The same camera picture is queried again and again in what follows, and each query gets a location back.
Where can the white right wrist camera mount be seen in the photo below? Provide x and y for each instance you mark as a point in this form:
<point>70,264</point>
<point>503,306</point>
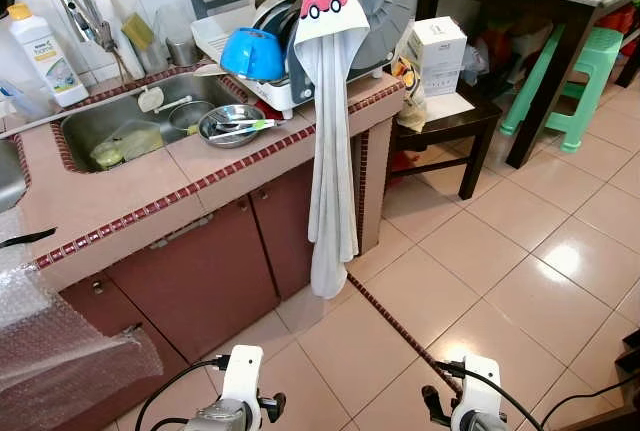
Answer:
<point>480,391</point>

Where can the stainless steel bowl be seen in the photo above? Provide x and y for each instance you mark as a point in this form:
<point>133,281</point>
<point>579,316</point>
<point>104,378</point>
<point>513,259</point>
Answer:
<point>215,123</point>

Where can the white detergent bottle yellow cap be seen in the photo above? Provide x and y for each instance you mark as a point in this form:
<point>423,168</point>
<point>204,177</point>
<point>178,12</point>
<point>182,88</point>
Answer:
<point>50,61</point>

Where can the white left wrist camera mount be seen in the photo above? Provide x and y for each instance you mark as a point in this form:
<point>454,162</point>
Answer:
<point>243,381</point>

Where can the green plastic stool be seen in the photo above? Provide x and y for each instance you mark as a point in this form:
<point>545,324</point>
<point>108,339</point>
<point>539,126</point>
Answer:
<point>600,51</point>

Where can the cartoon printed plastic bag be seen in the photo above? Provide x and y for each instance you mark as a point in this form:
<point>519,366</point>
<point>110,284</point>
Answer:
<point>408,91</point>

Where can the dark wooden side table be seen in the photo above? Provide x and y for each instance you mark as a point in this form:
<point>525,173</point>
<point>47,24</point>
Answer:
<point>440,129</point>

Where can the small steel cup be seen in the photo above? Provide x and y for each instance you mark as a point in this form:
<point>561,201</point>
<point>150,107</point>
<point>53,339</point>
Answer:
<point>182,51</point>

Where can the yellow green round lid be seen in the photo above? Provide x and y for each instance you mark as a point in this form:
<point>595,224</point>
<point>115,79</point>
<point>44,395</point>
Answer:
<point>107,155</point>

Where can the pale yellow plastic container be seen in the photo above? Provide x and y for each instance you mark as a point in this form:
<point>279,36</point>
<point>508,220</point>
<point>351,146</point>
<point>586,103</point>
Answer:
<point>140,141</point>

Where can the dark brown furniture piece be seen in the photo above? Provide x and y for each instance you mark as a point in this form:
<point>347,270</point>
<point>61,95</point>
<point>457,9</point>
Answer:
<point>630,351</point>

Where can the grey counter pipe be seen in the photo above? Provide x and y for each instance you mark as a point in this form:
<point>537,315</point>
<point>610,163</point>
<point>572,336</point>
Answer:
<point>30,126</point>

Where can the white sink strainer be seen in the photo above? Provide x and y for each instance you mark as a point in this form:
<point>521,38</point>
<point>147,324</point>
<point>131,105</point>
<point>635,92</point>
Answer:
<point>151,100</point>

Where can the black flat strip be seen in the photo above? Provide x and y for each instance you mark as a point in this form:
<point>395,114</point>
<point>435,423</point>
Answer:
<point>25,239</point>

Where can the white carton box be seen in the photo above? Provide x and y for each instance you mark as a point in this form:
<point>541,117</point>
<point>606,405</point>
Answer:
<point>440,56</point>

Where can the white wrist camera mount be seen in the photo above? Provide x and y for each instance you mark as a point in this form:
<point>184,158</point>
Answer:
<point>243,381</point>
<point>480,391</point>

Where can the red plastic item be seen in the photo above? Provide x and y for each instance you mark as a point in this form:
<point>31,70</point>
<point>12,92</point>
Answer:
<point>620,19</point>

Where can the dark table marble top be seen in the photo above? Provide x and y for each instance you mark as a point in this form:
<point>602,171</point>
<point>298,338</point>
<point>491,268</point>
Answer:
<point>545,91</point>

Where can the white towel pink car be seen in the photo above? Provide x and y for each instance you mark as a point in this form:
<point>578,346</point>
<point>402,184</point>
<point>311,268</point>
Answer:
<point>335,151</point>

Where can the blue plastic bowl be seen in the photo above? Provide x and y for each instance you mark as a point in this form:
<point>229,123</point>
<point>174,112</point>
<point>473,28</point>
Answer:
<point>250,56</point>

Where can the dark plate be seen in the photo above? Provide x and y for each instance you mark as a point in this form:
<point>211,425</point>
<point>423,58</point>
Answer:
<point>275,16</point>

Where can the maroon cabinet door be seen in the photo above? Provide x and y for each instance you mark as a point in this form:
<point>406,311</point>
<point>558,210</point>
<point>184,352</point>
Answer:
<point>200,281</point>
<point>285,231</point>
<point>110,321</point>

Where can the clear bubble wrap sheet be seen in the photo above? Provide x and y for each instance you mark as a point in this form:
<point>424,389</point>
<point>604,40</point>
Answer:
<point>50,351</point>

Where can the chrome sink faucet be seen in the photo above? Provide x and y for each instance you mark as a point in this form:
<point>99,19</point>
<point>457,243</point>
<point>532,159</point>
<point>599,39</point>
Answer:
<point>82,13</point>

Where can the grey round fan cover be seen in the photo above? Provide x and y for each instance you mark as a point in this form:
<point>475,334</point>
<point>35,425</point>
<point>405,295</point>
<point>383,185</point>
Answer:
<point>390,1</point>

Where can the yellow green sponge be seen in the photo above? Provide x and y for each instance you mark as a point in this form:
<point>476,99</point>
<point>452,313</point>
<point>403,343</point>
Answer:
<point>137,33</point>

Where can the steel sink basin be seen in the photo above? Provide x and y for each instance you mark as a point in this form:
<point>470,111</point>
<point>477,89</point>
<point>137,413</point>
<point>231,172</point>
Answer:
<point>110,116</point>
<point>8,176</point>

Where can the white dish rack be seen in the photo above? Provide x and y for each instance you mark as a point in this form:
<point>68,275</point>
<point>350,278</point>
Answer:
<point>215,36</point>

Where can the white bottle green cap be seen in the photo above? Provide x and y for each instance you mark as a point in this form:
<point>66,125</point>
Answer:
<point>122,46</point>

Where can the small steel bowl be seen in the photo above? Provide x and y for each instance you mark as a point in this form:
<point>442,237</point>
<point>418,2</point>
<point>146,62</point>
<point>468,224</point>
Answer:
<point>185,116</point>

